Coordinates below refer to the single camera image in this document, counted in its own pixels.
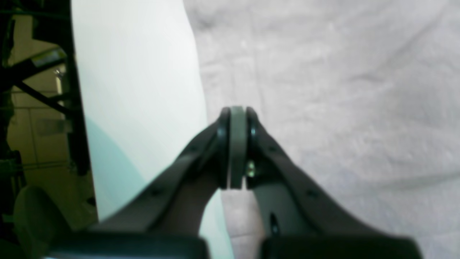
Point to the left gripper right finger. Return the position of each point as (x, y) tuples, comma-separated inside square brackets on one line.
[(301, 220)]

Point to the mauve pink t-shirt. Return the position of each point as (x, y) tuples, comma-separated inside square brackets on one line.
[(363, 95)]

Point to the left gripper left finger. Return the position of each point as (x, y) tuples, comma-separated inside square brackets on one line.
[(178, 216)]

